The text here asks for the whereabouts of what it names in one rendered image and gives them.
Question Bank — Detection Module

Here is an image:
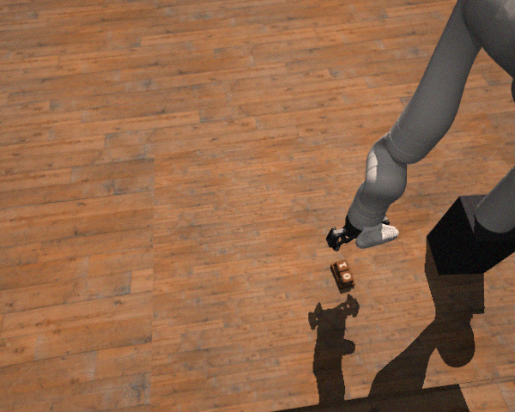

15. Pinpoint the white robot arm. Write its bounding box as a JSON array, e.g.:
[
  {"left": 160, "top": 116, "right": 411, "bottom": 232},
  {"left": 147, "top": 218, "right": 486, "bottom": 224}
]
[{"left": 348, "top": 0, "right": 515, "bottom": 249}]

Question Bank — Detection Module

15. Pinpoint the brown rectangular tray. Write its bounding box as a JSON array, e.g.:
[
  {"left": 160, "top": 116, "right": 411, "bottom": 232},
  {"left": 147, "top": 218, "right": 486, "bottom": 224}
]
[{"left": 330, "top": 263, "right": 355, "bottom": 290}]

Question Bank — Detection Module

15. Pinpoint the small brown cube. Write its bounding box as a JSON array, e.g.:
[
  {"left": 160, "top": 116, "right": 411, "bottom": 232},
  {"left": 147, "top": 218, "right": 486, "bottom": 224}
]
[
  {"left": 338, "top": 270, "right": 354, "bottom": 286},
  {"left": 334, "top": 259, "right": 349, "bottom": 275}
]

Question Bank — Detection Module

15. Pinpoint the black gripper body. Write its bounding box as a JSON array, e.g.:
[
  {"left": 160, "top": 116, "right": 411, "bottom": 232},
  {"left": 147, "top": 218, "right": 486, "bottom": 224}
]
[{"left": 342, "top": 214, "right": 361, "bottom": 237}]

